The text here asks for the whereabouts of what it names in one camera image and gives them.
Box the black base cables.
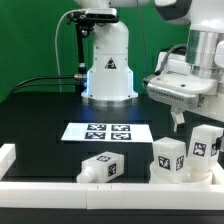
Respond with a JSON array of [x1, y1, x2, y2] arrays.
[[9, 75, 88, 96]]

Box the white marker sheet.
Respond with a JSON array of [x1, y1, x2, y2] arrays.
[[61, 123, 153, 143]]

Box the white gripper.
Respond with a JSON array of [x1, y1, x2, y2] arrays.
[[144, 53, 224, 153]]

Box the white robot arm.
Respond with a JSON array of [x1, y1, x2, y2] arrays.
[[74, 0, 224, 131]]

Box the white U-shaped fence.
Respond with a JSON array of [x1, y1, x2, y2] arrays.
[[0, 144, 224, 210]]

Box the grey arm hose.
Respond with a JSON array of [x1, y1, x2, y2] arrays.
[[153, 43, 188, 77]]

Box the black camera stand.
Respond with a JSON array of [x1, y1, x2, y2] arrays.
[[66, 8, 119, 93]]

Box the grey camera cable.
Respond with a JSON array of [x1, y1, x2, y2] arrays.
[[54, 9, 83, 94]]

